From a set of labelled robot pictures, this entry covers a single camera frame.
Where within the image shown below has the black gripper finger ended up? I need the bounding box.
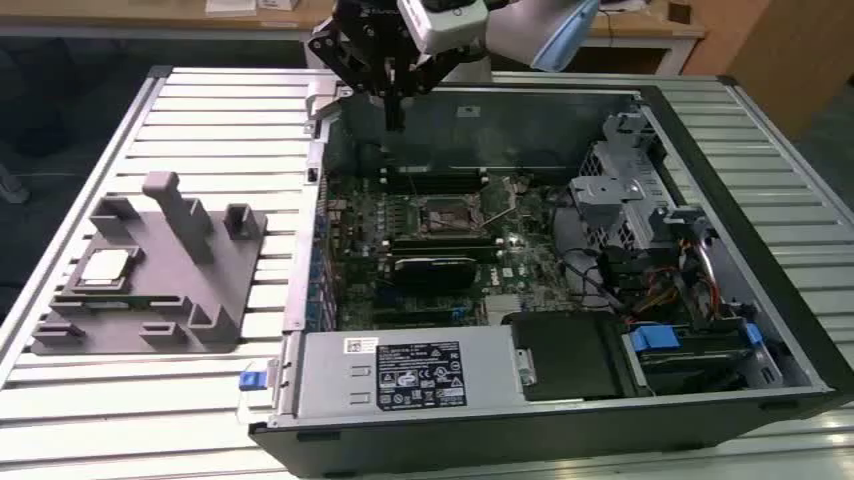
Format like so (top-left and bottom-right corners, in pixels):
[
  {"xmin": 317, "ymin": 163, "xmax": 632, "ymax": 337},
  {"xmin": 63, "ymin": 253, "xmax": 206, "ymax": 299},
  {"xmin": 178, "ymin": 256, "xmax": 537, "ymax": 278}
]
[
  {"xmin": 394, "ymin": 47, "xmax": 461, "ymax": 132},
  {"xmin": 305, "ymin": 19, "xmax": 398, "ymax": 132}
]

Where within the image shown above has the metal socket cover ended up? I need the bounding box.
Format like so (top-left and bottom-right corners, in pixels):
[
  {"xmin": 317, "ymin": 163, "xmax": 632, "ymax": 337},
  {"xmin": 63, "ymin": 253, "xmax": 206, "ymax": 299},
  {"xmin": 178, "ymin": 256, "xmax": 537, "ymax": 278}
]
[{"xmin": 473, "ymin": 174, "xmax": 532, "ymax": 226}]

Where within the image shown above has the silver CPU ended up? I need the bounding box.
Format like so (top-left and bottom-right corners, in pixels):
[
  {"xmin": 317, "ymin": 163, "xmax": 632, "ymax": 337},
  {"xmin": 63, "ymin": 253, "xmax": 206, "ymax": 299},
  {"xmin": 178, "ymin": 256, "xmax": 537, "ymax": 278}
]
[{"xmin": 73, "ymin": 247, "xmax": 135, "ymax": 288}]

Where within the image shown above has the CPU socket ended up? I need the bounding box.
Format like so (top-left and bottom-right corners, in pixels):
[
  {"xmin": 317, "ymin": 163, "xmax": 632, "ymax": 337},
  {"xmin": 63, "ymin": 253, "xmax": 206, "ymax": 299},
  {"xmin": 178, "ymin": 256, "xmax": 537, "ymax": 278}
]
[{"xmin": 410, "ymin": 193, "xmax": 489, "ymax": 240}]

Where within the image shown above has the white paper sheet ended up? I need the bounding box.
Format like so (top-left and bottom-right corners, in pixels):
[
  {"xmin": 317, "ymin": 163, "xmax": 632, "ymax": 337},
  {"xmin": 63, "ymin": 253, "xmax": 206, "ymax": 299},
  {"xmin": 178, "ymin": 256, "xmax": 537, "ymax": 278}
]
[{"xmin": 204, "ymin": 0, "xmax": 258, "ymax": 15}]

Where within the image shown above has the wooden desk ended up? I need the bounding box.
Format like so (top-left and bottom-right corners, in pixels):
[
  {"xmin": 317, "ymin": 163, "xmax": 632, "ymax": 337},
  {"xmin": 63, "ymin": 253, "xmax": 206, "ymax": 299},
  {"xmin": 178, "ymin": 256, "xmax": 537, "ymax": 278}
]
[{"xmin": 0, "ymin": 0, "xmax": 709, "ymax": 76}]

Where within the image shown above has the silver metal disk bay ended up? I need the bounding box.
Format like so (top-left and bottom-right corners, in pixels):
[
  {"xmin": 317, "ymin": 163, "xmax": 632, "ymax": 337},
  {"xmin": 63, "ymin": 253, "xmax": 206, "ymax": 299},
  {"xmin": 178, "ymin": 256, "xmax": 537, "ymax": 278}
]
[{"xmin": 569, "ymin": 112, "xmax": 692, "ymax": 251}]

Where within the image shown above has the green motherboard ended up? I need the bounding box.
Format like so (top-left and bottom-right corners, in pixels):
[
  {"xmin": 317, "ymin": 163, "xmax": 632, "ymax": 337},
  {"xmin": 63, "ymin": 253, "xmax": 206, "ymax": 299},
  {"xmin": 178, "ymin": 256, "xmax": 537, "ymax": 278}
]
[{"xmin": 318, "ymin": 167, "xmax": 619, "ymax": 334}]

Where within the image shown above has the black graphics card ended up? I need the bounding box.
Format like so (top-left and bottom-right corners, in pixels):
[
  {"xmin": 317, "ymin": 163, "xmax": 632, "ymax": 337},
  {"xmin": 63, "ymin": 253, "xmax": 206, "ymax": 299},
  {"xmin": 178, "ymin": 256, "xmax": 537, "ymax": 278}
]
[{"xmin": 388, "ymin": 255, "xmax": 478, "ymax": 295}]

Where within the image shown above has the small silver heatsink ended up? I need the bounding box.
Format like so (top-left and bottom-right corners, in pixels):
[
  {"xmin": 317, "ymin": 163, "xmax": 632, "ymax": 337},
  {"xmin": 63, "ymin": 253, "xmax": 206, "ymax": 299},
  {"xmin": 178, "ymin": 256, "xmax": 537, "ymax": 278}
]
[{"xmin": 484, "ymin": 293, "xmax": 524, "ymax": 316}]

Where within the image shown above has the black expansion slot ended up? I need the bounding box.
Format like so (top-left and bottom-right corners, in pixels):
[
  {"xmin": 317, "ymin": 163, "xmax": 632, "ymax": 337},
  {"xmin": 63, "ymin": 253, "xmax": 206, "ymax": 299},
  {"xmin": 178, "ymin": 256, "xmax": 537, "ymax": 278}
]
[{"xmin": 370, "ymin": 310, "xmax": 449, "ymax": 327}]

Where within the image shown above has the grey parts rack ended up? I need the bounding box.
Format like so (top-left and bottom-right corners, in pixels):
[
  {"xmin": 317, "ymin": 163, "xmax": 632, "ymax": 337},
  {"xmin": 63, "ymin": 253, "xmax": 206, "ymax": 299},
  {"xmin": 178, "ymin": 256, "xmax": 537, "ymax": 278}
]
[{"xmin": 29, "ymin": 171, "xmax": 270, "ymax": 358}]

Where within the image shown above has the brown wooden cabinet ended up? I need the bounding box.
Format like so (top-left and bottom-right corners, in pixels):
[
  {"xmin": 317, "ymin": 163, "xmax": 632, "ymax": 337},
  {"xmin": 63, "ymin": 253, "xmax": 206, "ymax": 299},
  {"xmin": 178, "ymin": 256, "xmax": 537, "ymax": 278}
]
[{"xmin": 683, "ymin": 0, "xmax": 854, "ymax": 144}]

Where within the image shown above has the grey stand leg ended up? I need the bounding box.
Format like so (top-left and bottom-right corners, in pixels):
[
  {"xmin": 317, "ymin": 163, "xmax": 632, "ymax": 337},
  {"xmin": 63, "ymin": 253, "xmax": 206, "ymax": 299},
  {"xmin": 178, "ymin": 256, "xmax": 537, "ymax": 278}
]
[{"xmin": 0, "ymin": 163, "xmax": 31, "ymax": 205}]

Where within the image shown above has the green RAM stick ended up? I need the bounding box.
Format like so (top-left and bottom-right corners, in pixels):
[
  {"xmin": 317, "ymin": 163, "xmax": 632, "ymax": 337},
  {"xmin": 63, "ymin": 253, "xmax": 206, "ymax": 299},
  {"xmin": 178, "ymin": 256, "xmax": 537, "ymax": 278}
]
[{"xmin": 69, "ymin": 296, "xmax": 181, "ymax": 308}]

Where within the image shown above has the black plastic cover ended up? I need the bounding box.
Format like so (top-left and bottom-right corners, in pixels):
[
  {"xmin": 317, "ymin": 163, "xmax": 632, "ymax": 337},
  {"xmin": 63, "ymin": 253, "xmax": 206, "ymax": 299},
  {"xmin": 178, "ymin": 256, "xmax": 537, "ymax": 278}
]
[{"xmin": 509, "ymin": 309, "xmax": 632, "ymax": 403}]

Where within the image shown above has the silver power supply unit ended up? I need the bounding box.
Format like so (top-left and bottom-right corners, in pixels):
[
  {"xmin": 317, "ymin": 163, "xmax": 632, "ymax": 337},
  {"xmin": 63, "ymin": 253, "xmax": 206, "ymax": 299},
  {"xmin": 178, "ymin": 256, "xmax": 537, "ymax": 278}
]
[{"xmin": 269, "ymin": 327, "xmax": 538, "ymax": 431}]

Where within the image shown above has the hard disk in blue carrier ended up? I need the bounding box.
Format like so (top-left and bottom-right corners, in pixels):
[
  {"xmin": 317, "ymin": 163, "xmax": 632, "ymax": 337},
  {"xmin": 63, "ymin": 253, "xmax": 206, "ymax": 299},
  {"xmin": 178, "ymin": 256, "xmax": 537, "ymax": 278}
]
[{"xmin": 621, "ymin": 322, "xmax": 765, "ymax": 397}]

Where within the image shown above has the black PC case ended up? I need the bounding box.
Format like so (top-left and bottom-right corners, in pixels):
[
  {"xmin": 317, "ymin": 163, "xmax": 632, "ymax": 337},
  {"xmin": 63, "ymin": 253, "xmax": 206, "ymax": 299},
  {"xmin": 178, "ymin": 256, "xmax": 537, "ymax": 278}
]
[{"xmin": 245, "ymin": 74, "xmax": 843, "ymax": 477}]

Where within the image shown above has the grey plastic bracket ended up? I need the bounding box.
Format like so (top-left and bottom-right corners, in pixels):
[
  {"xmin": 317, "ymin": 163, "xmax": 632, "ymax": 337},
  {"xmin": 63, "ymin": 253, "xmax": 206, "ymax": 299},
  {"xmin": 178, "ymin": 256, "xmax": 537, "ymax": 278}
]
[{"xmin": 649, "ymin": 204, "xmax": 719, "ymax": 237}]

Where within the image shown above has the orange wire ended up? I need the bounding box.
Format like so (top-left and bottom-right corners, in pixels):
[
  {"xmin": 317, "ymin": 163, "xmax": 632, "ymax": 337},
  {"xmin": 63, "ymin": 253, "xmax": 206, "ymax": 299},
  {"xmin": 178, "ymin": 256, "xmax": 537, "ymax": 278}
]
[{"xmin": 703, "ymin": 277, "xmax": 725, "ymax": 315}]

